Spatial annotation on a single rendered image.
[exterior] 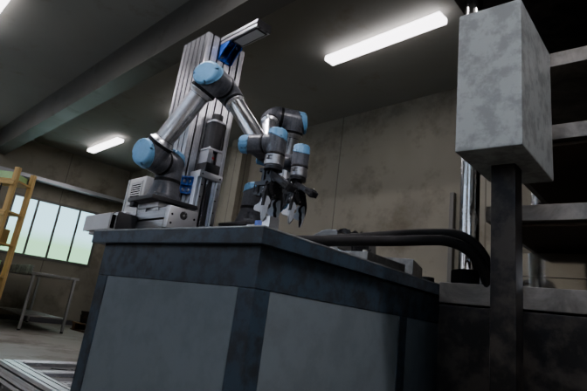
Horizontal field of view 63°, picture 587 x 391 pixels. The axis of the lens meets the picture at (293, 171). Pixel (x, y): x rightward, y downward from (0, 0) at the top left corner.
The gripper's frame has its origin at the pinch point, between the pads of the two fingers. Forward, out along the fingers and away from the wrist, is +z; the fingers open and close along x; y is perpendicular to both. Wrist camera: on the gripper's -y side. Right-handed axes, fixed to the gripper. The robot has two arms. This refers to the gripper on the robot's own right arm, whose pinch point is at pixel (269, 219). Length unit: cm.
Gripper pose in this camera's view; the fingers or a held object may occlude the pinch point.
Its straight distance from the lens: 174.1
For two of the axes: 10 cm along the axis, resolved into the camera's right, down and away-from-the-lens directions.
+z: -1.3, 9.5, -2.9
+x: -6.3, -3.0, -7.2
